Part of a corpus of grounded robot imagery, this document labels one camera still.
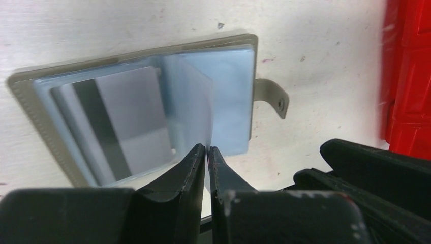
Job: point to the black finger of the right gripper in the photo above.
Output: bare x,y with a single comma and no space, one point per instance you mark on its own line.
391,190

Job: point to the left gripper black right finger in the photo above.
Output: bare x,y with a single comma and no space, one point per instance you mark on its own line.
242,214

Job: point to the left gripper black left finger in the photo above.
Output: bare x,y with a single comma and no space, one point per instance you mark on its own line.
167,210

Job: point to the grey card holder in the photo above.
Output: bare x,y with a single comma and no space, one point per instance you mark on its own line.
208,88

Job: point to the grey striped credit card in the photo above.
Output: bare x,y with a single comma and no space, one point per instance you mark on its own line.
118,122

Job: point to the red plastic tray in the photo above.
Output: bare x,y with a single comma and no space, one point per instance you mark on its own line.
405,78

